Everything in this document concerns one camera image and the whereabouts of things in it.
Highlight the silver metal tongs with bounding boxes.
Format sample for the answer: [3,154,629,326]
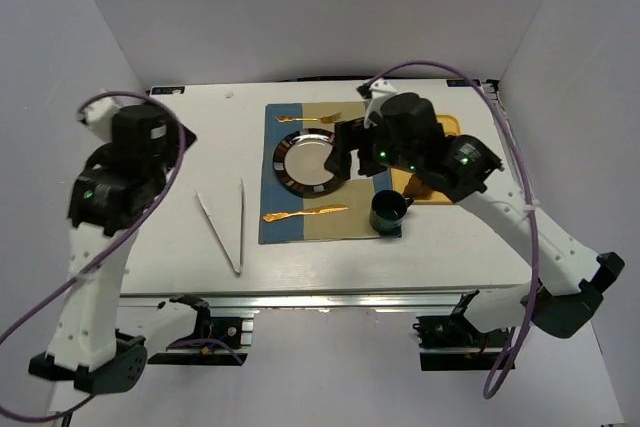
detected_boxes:
[194,178,246,277]

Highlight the brown chocolate croissant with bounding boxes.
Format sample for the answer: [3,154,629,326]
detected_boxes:
[403,175,434,202]

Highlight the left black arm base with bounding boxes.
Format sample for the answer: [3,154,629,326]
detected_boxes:
[148,295,253,367]

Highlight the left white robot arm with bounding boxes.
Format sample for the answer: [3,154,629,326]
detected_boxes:
[29,101,211,395]

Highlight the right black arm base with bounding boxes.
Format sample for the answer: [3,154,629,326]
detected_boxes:
[412,290,508,372]

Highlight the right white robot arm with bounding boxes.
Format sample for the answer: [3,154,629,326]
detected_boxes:
[325,93,624,339]

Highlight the gold fork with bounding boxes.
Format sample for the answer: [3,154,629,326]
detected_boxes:
[276,113,341,124]

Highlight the dark green mug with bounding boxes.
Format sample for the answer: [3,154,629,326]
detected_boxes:
[369,190,414,237]

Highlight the left blue corner label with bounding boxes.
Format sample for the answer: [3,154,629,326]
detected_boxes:
[150,86,185,96]

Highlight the blue corner label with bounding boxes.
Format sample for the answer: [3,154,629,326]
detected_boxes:
[446,78,482,87]
[150,86,185,96]

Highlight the striped rim ceramic plate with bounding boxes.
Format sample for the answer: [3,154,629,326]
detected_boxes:
[272,128,345,198]

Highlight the right blue corner label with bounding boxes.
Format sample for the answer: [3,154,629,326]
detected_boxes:
[446,78,482,87]

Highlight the blue and tan placemat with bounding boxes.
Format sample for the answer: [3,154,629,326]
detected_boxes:
[258,101,392,245]

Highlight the gold knife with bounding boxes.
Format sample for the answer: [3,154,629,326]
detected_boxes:
[262,204,348,223]

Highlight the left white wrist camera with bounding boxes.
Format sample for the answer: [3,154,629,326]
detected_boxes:
[76,97,121,143]

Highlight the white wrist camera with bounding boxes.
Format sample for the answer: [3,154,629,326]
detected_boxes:
[76,97,121,143]
[357,78,398,128]

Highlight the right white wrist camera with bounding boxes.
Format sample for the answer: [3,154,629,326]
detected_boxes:
[357,78,398,128]

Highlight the aluminium table frame rail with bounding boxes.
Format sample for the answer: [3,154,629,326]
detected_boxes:
[119,289,481,311]

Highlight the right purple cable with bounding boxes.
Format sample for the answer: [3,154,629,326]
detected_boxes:
[362,60,542,400]

